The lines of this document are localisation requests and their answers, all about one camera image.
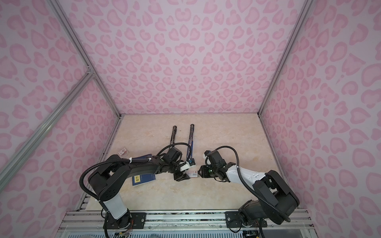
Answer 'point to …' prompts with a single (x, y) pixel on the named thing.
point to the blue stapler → (190, 142)
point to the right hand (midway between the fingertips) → (200, 171)
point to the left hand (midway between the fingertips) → (189, 170)
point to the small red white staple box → (122, 152)
